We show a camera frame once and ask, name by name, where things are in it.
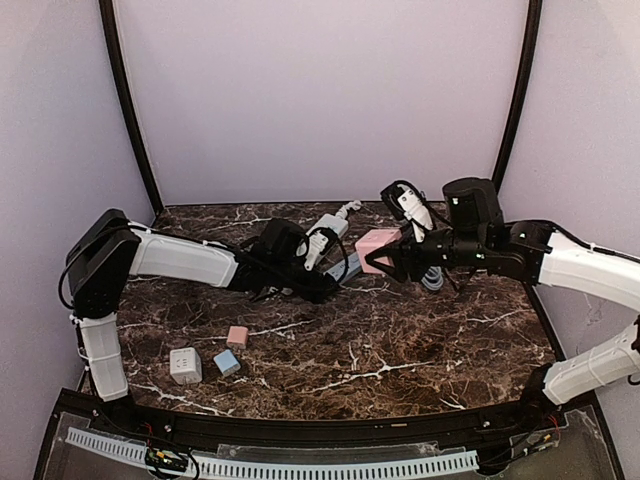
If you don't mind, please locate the small blue plug adapter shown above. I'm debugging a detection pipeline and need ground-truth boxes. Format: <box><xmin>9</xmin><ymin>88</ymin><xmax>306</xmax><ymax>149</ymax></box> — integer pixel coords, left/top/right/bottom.
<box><xmin>214</xmin><ymin>349</ymin><xmax>241</xmax><ymax>377</ymax></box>

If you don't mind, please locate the small pink plug adapter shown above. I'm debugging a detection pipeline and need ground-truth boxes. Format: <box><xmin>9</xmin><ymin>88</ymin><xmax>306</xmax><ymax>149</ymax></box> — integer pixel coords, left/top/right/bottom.
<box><xmin>226</xmin><ymin>326</ymin><xmax>249</xmax><ymax>349</ymax></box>

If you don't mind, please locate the large pink cube socket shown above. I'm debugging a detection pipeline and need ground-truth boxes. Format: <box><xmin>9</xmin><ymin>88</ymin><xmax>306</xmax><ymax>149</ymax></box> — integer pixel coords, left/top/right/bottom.
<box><xmin>355</xmin><ymin>228</ymin><xmax>402</xmax><ymax>275</ymax></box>

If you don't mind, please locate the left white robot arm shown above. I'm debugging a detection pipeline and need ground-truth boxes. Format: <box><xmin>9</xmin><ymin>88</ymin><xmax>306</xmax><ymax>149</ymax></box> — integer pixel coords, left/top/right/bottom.
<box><xmin>57</xmin><ymin>209</ymin><xmax>340</xmax><ymax>403</ymax></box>

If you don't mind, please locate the white multicolour power strip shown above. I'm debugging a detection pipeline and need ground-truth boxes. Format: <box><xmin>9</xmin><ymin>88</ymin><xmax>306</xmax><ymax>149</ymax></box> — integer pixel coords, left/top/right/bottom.
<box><xmin>307</xmin><ymin>200</ymin><xmax>362</xmax><ymax>238</ymax></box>

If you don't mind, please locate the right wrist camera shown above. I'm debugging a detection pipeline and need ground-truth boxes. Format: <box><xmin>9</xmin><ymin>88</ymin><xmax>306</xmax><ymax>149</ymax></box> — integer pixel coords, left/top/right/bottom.
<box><xmin>380</xmin><ymin>180</ymin><xmax>434</xmax><ymax>231</ymax></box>

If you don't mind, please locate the grey-blue power strip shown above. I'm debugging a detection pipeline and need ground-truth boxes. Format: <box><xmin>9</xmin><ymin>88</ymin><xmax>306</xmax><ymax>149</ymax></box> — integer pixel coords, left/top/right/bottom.
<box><xmin>326</xmin><ymin>252</ymin><xmax>363</xmax><ymax>284</ymax></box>

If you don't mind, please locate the right black frame post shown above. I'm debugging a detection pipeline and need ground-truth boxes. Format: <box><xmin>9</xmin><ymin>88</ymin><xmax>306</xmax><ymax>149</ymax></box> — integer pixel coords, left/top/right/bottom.
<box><xmin>491</xmin><ymin>0</ymin><xmax>543</xmax><ymax>193</ymax></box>

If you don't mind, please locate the white slotted cable duct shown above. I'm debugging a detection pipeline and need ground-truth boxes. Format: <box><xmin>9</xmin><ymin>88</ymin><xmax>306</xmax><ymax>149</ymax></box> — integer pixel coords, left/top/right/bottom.
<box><xmin>65</xmin><ymin>427</ymin><xmax>479</xmax><ymax>479</ymax></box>

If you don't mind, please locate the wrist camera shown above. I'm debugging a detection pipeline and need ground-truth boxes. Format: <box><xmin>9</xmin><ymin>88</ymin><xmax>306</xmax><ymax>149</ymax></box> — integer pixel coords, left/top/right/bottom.
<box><xmin>380</xmin><ymin>180</ymin><xmax>434</xmax><ymax>231</ymax></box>
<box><xmin>296</xmin><ymin>226</ymin><xmax>330</xmax><ymax>271</ymax></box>

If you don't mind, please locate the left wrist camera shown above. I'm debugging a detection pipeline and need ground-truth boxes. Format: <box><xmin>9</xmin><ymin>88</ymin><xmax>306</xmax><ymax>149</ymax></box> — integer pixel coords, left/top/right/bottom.
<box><xmin>296</xmin><ymin>226</ymin><xmax>330</xmax><ymax>271</ymax></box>

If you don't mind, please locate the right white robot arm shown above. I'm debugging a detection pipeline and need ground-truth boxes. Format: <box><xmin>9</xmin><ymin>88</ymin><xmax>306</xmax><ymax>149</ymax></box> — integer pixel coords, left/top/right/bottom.
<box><xmin>365</xmin><ymin>177</ymin><xmax>639</xmax><ymax>410</ymax></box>

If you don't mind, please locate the black frame post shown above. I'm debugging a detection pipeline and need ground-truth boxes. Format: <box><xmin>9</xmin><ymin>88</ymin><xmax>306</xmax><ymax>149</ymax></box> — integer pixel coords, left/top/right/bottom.
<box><xmin>98</xmin><ymin>0</ymin><xmax>164</xmax><ymax>215</ymax></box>
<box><xmin>491</xmin><ymin>0</ymin><xmax>543</xmax><ymax>193</ymax></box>

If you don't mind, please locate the small circuit board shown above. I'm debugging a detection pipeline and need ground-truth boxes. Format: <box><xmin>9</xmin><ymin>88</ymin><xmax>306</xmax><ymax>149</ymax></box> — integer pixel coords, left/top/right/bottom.
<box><xmin>144</xmin><ymin>448</ymin><xmax>189</xmax><ymax>472</ymax></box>

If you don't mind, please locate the black front table rail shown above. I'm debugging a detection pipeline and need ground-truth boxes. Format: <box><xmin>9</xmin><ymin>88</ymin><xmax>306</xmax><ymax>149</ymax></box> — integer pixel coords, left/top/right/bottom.
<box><xmin>64</xmin><ymin>390</ymin><xmax>565</xmax><ymax>451</ymax></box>

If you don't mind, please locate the left black frame post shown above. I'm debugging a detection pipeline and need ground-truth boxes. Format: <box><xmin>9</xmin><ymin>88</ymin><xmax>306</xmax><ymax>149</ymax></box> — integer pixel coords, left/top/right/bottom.
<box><xmin>98</xmin><ymin>0</ymin><xmax>164</xmax><ymax>215</ymax></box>

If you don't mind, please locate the white cube socket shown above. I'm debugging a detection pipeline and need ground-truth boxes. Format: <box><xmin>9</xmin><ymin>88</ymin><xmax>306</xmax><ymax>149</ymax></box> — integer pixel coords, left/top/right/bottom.
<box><xmin>169</xmin><ymin>347</ymin><xmax>203</xmax><ymax>385</ymax></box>

